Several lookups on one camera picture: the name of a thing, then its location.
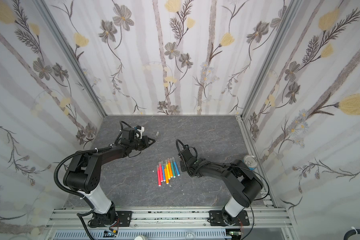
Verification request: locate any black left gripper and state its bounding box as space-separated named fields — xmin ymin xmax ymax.
xmin=129 ymin=135 xmax=156 ymax=151

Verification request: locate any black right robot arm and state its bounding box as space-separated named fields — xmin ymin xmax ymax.
xmin=178 ymin=146 xmax=264 ymax=227

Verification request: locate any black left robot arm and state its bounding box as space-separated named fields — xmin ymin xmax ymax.
xmin=54 ymin=126 xmax=156 ymax=228

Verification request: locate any teal marker pen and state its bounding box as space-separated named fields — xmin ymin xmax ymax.
xmin=169 ymin=161 xmax=176 ymax=178

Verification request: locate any small blue marker pen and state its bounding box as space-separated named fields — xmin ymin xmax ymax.
xmin=161 ymin=163 xmax=166 ymax=182

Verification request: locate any light orange marker pen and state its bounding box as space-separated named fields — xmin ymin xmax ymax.
xmin=164 ymin=167 xmax=170 ymax=185

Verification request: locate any red marker pen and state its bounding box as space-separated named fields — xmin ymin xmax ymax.
xmin=159 ymin=162 xmax=163 ymax=183

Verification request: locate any pink marker pen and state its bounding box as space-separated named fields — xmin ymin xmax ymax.
xmin=157 ymin=166 xmax=162 ymax=187

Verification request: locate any blue soup can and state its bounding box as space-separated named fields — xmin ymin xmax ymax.
xmin=243 ymin=155 xmax=259 ymax=171

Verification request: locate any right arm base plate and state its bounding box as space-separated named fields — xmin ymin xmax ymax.
xmin=207 ymin=210 xmax=250 ymax=227

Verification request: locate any aluminium frame rail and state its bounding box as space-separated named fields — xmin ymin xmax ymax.
xmin=46 ymin=206 xmax=293 ymax=230

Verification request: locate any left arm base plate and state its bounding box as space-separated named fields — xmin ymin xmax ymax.
xmin=88 ymin=210 xmax=133 ymax=228

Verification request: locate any black corrugated cable conduit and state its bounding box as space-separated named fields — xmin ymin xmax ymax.
xmin=53 ymin=145 xmax=115 ymax=199

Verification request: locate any white vented cable duct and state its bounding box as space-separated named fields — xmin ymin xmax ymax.
xmin=52 ymin=229 xmax=233 ymax=240

